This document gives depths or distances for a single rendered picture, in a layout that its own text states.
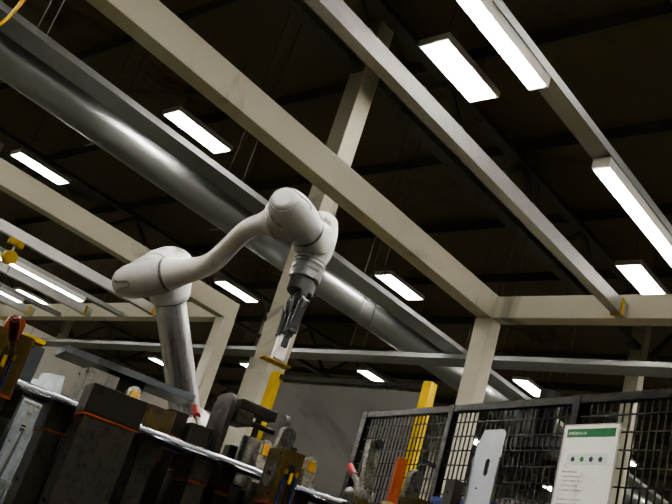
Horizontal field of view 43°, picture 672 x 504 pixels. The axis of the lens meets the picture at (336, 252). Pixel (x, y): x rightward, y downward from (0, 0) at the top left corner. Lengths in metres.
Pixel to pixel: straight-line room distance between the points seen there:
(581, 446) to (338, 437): 2.54
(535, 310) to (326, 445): 2.66
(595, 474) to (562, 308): 4.45
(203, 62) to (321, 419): 2.21
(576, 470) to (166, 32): 3.41
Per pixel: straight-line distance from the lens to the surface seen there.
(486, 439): 2.52
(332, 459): 4.97
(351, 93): 11.96
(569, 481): 2.65
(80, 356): 2.28
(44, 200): 8.38
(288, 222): 2.20
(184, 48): 5.08
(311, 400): 5.23
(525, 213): 5.46
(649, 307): 6.67
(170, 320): 2.73
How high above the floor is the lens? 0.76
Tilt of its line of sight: 22 degrees up
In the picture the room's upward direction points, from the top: 18 degrees clockwise
